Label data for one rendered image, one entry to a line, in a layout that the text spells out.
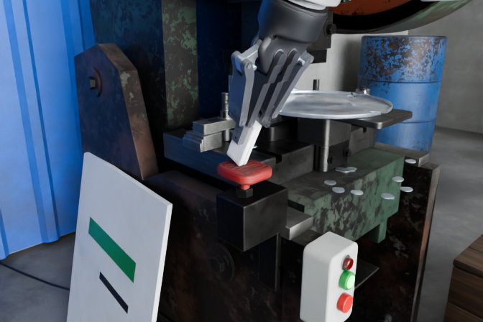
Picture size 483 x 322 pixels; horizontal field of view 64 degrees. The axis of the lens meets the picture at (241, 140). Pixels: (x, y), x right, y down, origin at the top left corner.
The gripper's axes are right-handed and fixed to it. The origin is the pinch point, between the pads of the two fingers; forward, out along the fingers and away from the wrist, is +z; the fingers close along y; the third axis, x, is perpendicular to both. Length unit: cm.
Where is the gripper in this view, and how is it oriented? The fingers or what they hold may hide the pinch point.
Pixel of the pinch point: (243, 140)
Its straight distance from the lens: 54.4
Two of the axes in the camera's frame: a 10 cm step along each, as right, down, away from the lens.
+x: -6.3, -6.0, 5.0
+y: 7.2, -1.9, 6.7
